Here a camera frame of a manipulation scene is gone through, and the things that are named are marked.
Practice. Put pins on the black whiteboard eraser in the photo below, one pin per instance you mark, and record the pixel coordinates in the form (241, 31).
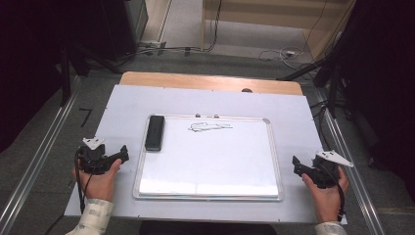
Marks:
(155, 133)

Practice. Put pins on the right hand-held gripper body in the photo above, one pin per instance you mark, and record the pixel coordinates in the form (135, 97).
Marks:
(326, 171)

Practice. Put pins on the silver framed whiteboard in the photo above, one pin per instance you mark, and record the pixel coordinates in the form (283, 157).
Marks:
(212, 160)

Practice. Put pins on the black cabinet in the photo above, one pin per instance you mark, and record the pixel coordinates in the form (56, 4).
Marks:
(124, 26)

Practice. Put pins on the large white panel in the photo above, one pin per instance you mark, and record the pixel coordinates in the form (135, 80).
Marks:
(124, 107)

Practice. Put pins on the grey power strip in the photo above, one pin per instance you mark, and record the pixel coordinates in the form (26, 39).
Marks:
(153, 45)

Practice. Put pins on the aluminium floor rail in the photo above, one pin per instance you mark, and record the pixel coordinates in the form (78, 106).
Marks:
(36, 166)
(359, 189)

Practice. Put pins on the black metal stand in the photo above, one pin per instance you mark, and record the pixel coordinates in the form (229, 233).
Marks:
(332, 84)
(66, 75)

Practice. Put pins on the dark curtain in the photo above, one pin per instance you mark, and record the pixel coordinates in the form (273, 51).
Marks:
(26, 65)
(385, 81)

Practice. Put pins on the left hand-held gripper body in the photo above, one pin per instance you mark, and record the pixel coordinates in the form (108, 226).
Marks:
(93, 160)

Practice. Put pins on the beige wooden furniture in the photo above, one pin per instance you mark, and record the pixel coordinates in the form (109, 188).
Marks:
(277, 13)

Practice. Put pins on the person's left hand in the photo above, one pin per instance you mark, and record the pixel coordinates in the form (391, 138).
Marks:
(98, 184)

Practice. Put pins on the wooden table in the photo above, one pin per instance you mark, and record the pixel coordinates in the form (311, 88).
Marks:
(195, 81)

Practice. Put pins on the person's right hand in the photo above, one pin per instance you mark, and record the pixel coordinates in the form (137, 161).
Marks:
(326, 200)

